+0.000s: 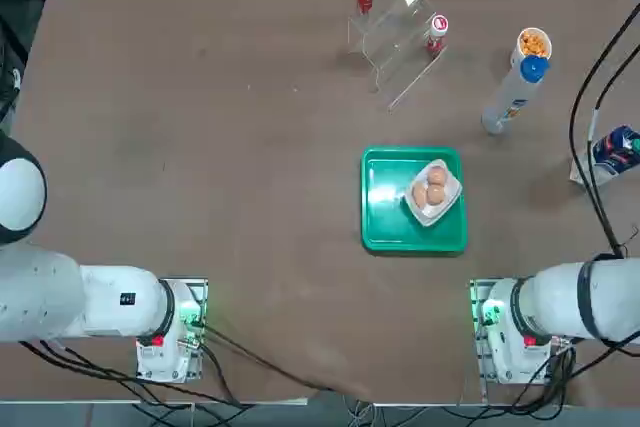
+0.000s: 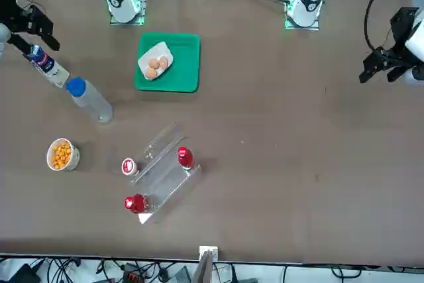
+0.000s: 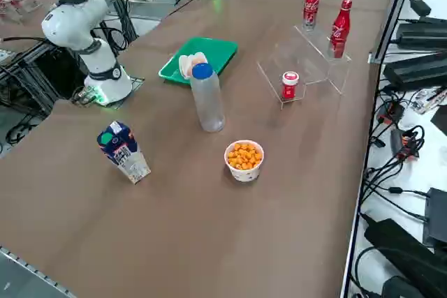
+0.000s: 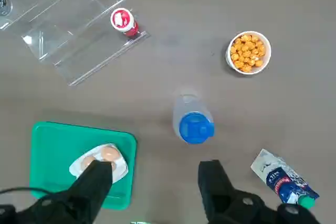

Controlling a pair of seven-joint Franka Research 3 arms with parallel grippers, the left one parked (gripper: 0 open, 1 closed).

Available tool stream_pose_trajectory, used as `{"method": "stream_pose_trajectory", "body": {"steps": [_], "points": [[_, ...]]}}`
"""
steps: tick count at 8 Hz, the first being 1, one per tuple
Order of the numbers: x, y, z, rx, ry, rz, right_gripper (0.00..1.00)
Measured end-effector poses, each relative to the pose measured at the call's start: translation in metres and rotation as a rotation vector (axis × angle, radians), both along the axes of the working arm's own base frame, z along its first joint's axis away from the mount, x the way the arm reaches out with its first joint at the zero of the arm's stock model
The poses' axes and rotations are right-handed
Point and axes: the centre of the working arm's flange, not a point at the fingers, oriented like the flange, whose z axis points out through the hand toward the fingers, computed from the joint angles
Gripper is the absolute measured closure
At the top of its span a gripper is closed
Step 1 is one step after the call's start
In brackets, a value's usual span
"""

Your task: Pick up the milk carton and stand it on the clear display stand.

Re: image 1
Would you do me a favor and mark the clear acrylic display stand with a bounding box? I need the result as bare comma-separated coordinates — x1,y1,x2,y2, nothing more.
346,0,450,114

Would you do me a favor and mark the green plastic tray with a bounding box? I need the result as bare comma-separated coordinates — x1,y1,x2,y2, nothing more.
360,146,469,254

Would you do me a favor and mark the white egg holder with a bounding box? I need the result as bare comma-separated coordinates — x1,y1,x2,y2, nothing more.
403,158,463,228

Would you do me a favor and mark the red bottle with white lid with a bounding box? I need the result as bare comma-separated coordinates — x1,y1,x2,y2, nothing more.
424,13,450,56

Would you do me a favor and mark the clear bottle with blue cap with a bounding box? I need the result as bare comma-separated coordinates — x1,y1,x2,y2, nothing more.
480,55,552,137

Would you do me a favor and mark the white cup of orange snacks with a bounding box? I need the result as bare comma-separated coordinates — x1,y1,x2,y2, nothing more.
509,27,554,66

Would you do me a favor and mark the black cable on table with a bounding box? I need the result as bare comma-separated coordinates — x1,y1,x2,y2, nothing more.
199,324,372,403

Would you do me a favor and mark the black cable with white tag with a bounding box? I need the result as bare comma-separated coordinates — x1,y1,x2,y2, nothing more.
584,44,640,256

